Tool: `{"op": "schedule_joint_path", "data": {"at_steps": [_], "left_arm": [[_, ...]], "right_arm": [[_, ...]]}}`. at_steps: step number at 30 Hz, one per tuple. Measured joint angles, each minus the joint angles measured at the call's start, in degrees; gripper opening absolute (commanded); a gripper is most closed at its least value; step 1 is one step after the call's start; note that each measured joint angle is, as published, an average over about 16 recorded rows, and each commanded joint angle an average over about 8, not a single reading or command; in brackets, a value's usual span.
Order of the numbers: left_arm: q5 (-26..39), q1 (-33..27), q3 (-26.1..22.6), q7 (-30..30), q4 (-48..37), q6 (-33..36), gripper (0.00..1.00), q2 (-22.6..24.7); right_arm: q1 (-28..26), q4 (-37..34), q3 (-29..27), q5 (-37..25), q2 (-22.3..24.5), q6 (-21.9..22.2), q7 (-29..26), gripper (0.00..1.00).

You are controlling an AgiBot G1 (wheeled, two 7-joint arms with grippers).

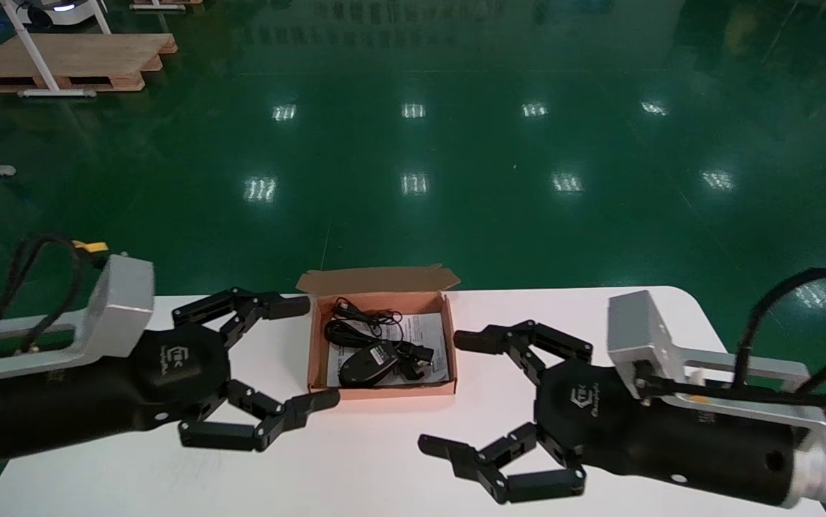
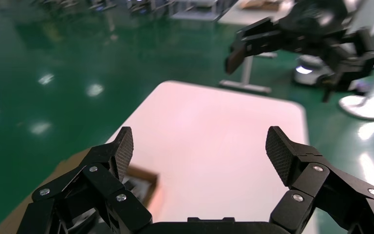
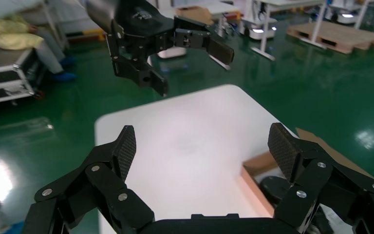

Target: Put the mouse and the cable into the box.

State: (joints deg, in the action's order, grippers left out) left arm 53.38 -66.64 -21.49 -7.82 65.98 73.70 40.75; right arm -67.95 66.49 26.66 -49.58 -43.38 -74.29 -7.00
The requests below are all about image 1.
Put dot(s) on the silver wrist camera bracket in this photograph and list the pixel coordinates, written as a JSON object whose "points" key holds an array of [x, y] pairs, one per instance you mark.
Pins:
{"points": [[636, 323], [122, 301]]}

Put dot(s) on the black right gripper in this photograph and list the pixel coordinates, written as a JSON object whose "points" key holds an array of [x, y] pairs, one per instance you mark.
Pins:
{"points": [[636, 438]]}

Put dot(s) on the white metal table frame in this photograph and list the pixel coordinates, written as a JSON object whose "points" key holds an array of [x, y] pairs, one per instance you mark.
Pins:
{"points": [[29, 47]]}

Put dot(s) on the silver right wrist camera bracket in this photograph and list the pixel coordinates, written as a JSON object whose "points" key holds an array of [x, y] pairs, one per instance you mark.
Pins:
{"points": [[636, 323]]}

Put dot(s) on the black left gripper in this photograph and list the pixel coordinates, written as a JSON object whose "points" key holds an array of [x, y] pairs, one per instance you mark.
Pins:
{"points": [[97, 402]]}

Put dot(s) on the white printed instruction sheet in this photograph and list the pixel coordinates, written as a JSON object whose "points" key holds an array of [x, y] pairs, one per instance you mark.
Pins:
{"points": [[431, 330]]}

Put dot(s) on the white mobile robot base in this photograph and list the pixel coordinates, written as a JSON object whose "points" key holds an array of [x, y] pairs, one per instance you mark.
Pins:
{"points": [[61, 11]]}

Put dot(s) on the large wooden pallet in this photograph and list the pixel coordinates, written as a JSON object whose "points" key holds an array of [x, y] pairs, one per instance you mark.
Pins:
{"points": [[90, 61]]}

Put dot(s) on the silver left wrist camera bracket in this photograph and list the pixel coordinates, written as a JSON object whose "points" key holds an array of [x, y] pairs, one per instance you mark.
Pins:
{"points": [[122, 301]]}

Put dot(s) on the brown cardboard storage box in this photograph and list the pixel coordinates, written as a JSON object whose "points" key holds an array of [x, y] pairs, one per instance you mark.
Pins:
{"points": [[377, 279]]}

